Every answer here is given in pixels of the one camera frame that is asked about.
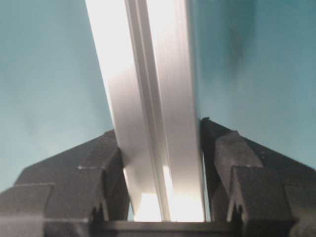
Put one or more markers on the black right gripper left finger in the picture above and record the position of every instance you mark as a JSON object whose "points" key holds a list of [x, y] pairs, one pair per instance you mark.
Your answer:
{"points": [[68, 194]]}

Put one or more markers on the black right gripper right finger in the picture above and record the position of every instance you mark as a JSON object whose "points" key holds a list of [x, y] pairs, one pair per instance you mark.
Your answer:
{"points": [[260, 191]]}

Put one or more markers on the silver aluminium rail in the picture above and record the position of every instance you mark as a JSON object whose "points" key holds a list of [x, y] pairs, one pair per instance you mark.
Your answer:
{"points": [[145, 58]]}

